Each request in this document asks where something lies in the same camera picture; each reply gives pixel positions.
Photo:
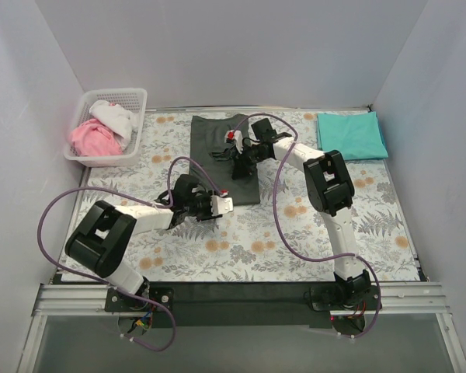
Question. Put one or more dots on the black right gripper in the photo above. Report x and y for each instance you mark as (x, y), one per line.
(238, 162)

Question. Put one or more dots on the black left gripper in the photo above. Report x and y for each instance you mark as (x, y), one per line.
(209, 206)

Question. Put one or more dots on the dark grey t-shirt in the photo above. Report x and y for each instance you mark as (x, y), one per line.
(211, 153)

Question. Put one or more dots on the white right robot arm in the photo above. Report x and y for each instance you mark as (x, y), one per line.
(330, 192)

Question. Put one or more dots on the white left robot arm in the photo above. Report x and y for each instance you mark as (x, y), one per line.
(100, 240)

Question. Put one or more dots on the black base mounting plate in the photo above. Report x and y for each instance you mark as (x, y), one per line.
(253, 303)

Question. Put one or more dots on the white crumpled t-shirt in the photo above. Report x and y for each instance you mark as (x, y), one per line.
(118, 119)

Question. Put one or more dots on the folded teal t-shirt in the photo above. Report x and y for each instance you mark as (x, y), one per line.
(356, 137)

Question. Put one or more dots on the white plastic laundry basket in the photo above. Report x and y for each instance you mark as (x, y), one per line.
(132, 99)

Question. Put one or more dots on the pink crumpled t-shirt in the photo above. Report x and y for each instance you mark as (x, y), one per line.
(92, 138)

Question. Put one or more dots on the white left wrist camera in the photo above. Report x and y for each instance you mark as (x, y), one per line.
(221, 205)

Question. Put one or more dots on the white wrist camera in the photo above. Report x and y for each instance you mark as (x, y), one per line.
(221, 205)
(235, 138)

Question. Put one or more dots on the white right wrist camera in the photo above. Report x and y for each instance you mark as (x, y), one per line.
(235, 138)

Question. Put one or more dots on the aluminium frame rail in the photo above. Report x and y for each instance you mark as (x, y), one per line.
(242, 327)

